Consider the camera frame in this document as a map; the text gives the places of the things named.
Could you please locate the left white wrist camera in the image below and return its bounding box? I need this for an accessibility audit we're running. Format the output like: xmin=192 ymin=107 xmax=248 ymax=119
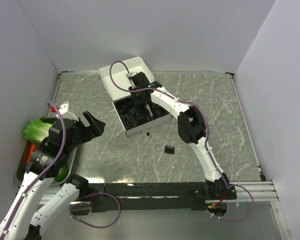
xmin=47 ymin=101 xmax=79 ymax=121

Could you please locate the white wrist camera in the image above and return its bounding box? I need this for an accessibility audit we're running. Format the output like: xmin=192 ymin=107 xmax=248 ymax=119
xmin=126 ymin=72 xmax=138 ymax=79
xmin=47 ymin=101 xmax=79 ymax=121

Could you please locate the white box with black tray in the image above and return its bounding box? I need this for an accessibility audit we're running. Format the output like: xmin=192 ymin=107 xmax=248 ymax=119
xmin=98 ymin=56 xmax=171 ymax=137

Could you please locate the metal tray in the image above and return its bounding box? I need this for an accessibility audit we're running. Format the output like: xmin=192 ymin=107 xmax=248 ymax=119
xmin=14 ymin=116 xmax=76 ymax=187

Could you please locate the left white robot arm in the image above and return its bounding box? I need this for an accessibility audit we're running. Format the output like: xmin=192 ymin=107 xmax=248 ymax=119
xmin=0 ymin=111 xmax=106 ymax=240

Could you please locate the green lettuce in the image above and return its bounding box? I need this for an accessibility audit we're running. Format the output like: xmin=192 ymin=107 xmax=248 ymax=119
xmin=23 ymin=117 xmax=53 ymax=146

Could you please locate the green lime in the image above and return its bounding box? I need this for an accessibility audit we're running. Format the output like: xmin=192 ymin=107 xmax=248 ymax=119
xmin=55 ymin=165 xmax=69 ymax=183

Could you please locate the black silver hair clipper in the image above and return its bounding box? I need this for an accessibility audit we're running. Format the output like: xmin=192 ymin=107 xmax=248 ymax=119
xmin=144 ymin=103 xmax=155 ymax=119

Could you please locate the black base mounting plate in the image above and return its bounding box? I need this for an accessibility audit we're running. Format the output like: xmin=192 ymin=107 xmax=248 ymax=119
xmin=78 ymin=182 xmax=237 ymax=213

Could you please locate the black clipper comb guard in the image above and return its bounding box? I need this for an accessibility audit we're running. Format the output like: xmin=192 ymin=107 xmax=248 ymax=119
xmin=164 ymin=145 xmax=175 ymax=154

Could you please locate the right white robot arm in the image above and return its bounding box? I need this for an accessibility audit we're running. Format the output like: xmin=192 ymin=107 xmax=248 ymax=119
xmin=127 ymin=72 xmax=229 ymax=200

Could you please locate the orange red pepper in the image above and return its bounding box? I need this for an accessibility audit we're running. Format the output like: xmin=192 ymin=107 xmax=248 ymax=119
xmin=26 ymin=144 xmax=37 ymax=164

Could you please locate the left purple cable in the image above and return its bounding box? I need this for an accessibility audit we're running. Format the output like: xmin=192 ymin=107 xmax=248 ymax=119
xmin=0 ymin=100 xmax=122 ymax=237

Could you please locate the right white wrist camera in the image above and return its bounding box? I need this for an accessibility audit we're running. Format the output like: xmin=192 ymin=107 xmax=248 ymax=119
xmin=126 ymin=72 xmax=138 ymax=79

